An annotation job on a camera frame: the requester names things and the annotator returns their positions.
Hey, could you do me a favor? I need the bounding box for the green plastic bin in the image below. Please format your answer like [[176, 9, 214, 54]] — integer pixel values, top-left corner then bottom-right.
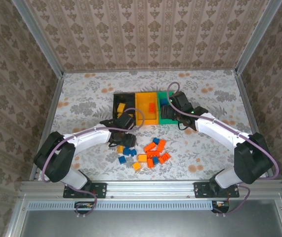
[[157, 90, 181, 125]]

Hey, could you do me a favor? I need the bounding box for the black connector with wires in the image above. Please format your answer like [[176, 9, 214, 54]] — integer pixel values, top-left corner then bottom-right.
[[74, 200, 96, 215], [211, 200, 231, 214]]

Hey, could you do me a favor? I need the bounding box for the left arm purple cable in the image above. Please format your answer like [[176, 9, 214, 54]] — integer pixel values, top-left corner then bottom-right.
[[41, 107, 146, 219]]

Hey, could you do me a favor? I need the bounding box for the grey slotted cable duct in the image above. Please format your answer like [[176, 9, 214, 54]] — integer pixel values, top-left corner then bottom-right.
[[28, 200, 213, 211]]

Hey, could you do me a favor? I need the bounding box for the black plastic bin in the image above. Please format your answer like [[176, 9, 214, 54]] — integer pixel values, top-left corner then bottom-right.
[[113, 92, 137, 123]]

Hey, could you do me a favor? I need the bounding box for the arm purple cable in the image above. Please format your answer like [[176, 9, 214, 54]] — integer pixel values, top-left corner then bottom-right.
[[41, 107, 146, 219], [167, 81, 280, 218]]

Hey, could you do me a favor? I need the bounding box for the wide aluminium mounting beam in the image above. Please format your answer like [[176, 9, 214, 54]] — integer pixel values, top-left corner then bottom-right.
[[19, 179, 282, 199]]

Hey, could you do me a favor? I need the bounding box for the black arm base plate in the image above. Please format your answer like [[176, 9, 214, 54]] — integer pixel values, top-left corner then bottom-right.
[[194, 182, 241, 198], [63, 182, 107, 199]]

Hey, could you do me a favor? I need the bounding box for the grey metal panel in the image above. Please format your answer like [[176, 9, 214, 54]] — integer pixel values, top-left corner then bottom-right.
[[6, 198, 282, 237]]

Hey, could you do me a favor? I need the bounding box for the yellow plastic bin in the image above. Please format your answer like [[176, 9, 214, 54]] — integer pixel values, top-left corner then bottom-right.
[[134, 91, 161, 125]]

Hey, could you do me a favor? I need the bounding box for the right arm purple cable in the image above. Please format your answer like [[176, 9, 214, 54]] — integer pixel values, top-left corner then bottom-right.
[[167, 81, 280, 218]]

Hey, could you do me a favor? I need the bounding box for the aluminium frame post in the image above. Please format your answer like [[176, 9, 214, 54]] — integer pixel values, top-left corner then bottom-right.
[[11, 0, 64, 78], [235, 0, 282, 75]]

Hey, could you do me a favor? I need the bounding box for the aluminium table side rail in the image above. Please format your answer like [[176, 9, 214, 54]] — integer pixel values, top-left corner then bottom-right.
[[234, 71, 275, 180], [29, 73, 65, 180]]

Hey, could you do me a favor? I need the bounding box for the aluminium table end rail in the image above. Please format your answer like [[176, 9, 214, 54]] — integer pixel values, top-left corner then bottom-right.
[[63, 68, 238, 74]]

